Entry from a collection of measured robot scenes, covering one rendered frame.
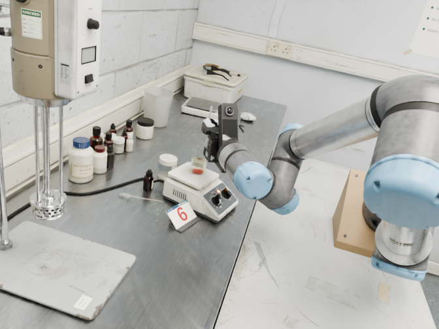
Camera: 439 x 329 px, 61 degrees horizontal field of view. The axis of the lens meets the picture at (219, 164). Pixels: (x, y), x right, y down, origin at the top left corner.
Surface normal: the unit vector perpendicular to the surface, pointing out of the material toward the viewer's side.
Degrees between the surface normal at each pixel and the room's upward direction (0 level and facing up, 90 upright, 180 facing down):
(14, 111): 90
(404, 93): 58
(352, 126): 108
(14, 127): 90
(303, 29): 90
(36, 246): 0
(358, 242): 45
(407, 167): 51
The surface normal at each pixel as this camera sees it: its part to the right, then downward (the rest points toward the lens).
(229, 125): 0.33, -0.07
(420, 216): -0.41, 0.80
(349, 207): -0.04, -0.36
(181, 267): 0.18, -0.89
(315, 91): -0.24, 0.38
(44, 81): 0.31, 0.46
